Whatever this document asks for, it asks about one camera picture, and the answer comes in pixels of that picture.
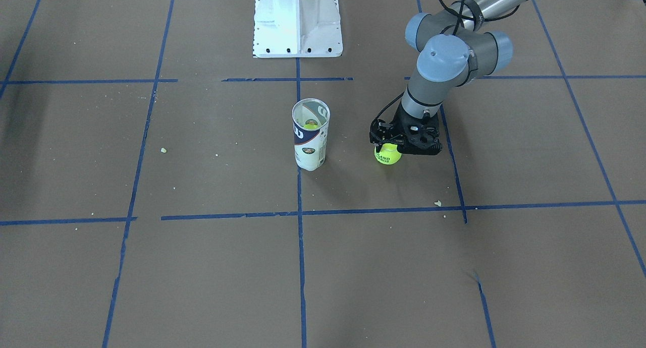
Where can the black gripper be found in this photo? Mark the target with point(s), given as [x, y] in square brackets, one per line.
[397, 125]

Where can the yellow tennis ball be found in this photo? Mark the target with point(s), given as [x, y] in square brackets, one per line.
[387, 153]

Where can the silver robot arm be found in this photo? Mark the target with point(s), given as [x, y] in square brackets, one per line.
[451, 53]

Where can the tennis ball can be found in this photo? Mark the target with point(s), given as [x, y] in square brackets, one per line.
[310, 145]

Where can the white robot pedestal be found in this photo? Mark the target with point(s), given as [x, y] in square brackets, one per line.
[297, 29]

